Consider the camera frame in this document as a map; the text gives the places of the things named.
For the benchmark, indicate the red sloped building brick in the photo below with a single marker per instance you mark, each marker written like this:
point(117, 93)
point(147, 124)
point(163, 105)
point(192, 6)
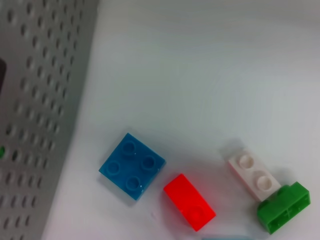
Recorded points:
point(190, 202)

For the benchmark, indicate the grey-green perforated storage bin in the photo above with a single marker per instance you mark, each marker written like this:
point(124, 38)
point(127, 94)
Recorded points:
point(37, 100)

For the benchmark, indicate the blue flat building brick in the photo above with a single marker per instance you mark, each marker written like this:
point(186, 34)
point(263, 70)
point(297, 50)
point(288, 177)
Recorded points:
point(132, 167)

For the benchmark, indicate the white two-stud plate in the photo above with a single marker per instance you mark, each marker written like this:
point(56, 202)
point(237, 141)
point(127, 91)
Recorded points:
point(252, 175)

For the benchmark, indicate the green building brick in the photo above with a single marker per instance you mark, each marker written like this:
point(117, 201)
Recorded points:
point(285, 207)

